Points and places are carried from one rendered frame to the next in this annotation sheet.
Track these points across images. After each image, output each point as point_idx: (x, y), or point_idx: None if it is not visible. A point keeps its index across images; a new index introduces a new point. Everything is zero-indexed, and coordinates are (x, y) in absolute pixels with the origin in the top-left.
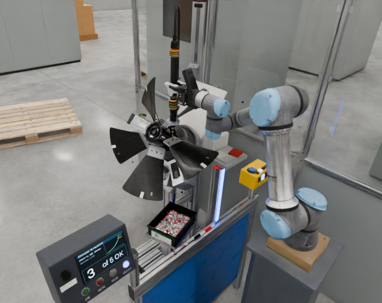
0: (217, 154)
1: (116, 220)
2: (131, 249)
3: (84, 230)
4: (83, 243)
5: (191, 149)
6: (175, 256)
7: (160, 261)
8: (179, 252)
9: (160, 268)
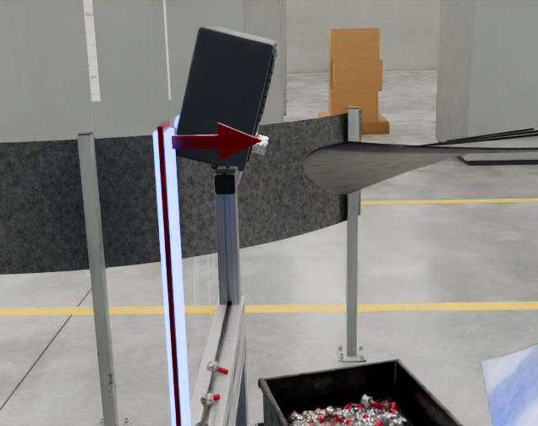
0: (334, 144)
1: (227, 32)
2: (183, 101)
3: (258, 38)
4: (220, 28)
5: (537, 137)
6: (205, 369)
7: (232, 344)
8: (205, 381)
9: (211, 337)
